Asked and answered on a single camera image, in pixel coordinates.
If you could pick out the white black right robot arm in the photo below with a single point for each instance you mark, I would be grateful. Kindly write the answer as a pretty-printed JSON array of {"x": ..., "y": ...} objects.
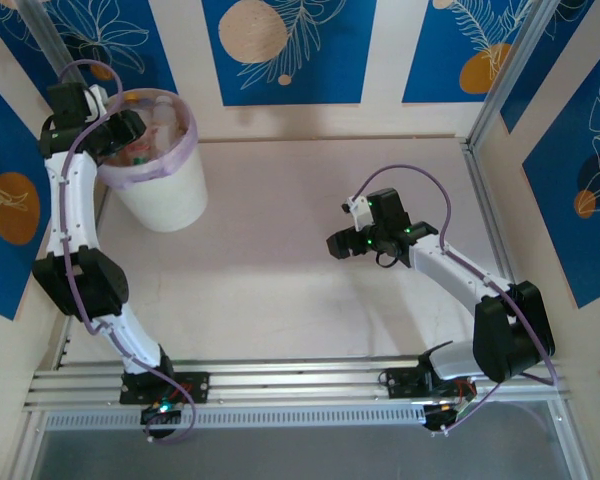
[{"x": 510, "y": 340}]

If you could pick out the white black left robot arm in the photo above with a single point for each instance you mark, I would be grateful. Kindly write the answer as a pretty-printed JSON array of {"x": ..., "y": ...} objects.
[{"x": 75, "y": 200}]

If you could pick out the purple bin liner bag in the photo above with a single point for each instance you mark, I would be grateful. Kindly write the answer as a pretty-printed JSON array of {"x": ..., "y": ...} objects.
[{"x": 175, "y": 155}]

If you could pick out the white plastic bin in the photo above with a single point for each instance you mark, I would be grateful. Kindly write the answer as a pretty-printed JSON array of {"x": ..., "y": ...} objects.
[{"x": 165, "y": 200}]

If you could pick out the clear bottle green cap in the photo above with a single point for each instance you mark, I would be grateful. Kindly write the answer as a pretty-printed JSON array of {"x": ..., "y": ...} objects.
[{"x": 138, "y": 160}]

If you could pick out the white plastic bottle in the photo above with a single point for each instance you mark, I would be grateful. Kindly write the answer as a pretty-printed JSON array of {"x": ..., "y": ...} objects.
[{"x": 165, "y": 117}]

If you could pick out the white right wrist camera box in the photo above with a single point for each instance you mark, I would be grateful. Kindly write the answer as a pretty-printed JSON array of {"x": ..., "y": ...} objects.
[{"x": 356, "y": 210}]

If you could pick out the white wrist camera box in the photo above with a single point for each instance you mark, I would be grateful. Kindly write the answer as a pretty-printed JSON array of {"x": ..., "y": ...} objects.
[
  {"x": 356, "y": 210},
  {"x": 96, "y": 97}
]

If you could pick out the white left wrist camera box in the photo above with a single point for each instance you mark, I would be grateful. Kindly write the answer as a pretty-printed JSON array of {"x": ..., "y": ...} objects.
[{"x": 96, "y": 97}]

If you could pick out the blue floral wall panel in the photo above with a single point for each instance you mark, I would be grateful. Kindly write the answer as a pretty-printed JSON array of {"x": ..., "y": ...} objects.
[
  {"x": 0, "y": 150},
  {"x": 145, "y": 50},
  {"x": 555, "y": 200},
  {"x": 440, "y": 60},
  {"x": 320, "y": 60}
]

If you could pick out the aluminium frame post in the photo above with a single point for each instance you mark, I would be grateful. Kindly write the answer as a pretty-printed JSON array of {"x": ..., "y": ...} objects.
[
  {"x": 50, "y": 45},
  {"x": 510, "y": 70}
]

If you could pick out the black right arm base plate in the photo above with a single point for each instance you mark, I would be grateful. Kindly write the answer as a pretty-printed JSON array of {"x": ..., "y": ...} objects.
[{"x": 402, "y": 382}]

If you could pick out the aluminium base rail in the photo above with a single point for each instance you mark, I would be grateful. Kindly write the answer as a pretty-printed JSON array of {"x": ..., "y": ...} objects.
[{"x": 290, "y": 375}]

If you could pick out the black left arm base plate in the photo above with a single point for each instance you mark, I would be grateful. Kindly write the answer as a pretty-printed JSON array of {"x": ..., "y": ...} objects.
[{"x": 195, "y": 387}]

